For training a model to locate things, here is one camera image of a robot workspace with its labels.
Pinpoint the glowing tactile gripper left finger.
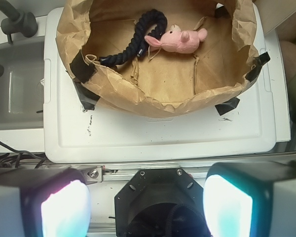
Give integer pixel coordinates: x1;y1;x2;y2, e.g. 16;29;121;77
0;168;91;237

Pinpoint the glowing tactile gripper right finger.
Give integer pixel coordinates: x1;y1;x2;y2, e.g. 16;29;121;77
203;161;296;237

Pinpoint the dark blue twisted rope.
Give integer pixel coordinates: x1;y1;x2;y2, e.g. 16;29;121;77
99;9;168;67

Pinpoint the black tape strip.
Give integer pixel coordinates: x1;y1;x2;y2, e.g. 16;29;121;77
73;81;100;110
245;52;270;84
70;50;97;83
215;97;240;116

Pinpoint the grey toy sink basin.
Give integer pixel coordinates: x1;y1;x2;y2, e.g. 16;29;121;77
0;16;46;153

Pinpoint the brown paper bag bin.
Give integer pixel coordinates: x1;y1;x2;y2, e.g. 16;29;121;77
56;0;258;118

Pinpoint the pink plush bunny toy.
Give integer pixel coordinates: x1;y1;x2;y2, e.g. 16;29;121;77
144;24;208;54

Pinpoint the grey toy faucet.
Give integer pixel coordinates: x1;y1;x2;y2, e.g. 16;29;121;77
0;0;38;44

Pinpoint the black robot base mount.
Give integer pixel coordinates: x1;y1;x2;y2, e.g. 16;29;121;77
114;168;211;237

